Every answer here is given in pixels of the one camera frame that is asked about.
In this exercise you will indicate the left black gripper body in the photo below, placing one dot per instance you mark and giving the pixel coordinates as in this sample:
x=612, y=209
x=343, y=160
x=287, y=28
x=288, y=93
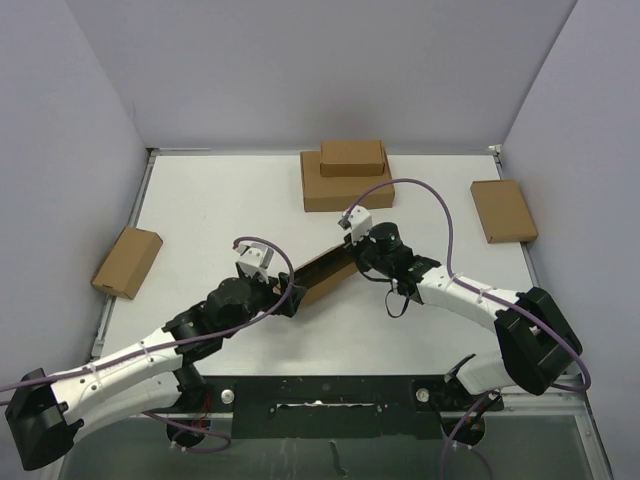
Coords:
x=264, y=298

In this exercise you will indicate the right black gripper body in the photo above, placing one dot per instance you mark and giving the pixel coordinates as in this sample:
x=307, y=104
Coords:
x=363, y=253

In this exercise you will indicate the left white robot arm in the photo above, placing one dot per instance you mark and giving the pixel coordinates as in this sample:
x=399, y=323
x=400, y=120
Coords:
x=48, y=413

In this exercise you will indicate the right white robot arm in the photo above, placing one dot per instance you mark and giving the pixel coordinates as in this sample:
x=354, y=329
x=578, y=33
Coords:
x=528, y=325

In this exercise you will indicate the large closed cardboard box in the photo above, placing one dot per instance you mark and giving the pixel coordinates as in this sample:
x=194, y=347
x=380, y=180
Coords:
x=332, y=194

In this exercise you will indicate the small closed cardboard box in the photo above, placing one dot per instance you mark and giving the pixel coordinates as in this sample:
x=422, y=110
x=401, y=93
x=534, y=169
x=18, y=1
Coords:
x=352, y=158

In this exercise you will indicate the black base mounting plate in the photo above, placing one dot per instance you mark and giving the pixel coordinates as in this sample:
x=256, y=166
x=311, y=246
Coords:
x=425, y=407

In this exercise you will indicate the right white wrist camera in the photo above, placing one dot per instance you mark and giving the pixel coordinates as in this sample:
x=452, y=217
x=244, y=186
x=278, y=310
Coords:
x=356, y=221

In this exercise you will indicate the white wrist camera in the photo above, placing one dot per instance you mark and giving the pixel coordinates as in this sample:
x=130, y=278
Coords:
x=356, y=221
x=253, y=261

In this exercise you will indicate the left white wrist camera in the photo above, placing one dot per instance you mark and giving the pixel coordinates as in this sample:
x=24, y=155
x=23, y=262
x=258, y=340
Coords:
x=253, y=261

